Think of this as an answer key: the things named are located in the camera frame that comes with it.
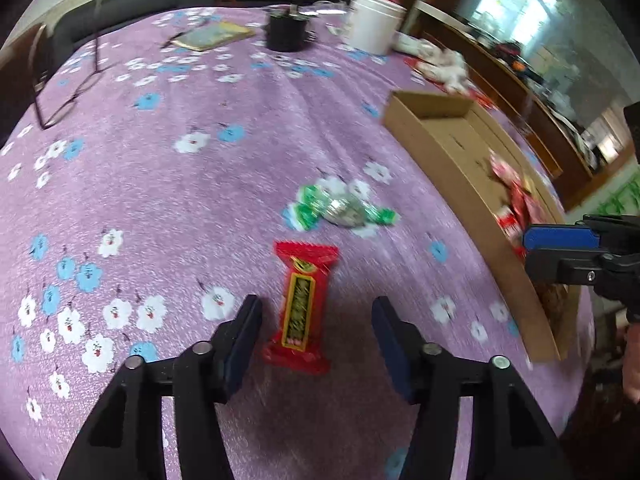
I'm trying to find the brown snack packet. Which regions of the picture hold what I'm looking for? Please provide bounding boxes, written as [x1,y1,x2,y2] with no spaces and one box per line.
[537,284,571,331]

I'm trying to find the brown wooden chair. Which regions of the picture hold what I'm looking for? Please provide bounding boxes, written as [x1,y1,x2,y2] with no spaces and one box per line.
[0,22,56,136]

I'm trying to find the shallow cardboard box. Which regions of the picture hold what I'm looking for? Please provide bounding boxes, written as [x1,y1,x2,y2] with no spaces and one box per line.
[382,90,583,363]

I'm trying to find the black pen pot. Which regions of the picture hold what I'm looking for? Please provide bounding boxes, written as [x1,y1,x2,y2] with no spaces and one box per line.
[264,2,317,53]

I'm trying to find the green leaf painted panel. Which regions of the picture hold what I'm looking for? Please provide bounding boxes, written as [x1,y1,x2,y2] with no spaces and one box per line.
[595,170,640,221]

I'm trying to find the window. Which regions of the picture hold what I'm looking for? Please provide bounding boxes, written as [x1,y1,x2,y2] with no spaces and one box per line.
[470,0,566,51]

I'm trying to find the thin-framed eyeglasses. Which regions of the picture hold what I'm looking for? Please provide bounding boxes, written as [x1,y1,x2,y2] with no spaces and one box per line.
[32,5,108,131]

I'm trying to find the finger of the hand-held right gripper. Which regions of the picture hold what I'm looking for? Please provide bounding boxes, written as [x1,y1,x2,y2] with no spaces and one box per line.
[522,215,640,254]
[525,249,640,307]

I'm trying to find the pink snack packet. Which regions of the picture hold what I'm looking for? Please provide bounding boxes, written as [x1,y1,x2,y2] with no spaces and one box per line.
[489,152,521,186]

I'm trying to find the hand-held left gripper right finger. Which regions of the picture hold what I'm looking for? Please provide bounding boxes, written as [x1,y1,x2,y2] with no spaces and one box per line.
[371,295,575,480]

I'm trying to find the green clear candy packet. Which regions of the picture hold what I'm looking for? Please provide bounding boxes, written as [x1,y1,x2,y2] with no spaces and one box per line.
[289,177,401,238]

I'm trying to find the red yellow-label snack packet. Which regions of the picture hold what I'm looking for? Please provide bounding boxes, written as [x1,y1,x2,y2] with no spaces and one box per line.
[262,241,341,376]
[510,182,541,226]

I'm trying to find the white plastic tub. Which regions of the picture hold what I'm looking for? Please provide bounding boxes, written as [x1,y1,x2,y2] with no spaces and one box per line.
[345,0,408,56]

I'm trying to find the brown wooden cabinet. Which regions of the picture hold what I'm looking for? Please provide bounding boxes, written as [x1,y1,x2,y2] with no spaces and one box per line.
[405,0,633,211]

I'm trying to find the yellow green booklet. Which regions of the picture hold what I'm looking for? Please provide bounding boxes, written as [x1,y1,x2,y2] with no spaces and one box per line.
[170,21,257,53]

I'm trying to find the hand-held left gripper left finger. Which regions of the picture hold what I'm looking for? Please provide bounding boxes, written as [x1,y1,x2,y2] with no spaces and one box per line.
[57,294,264,480]

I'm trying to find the red and white snack packet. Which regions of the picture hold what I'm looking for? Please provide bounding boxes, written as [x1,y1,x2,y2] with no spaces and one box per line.
[495,210,526,256]

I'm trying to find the purple floral tablecloth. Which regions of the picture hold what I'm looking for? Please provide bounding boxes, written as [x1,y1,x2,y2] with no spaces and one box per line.
[0,5,596,480]

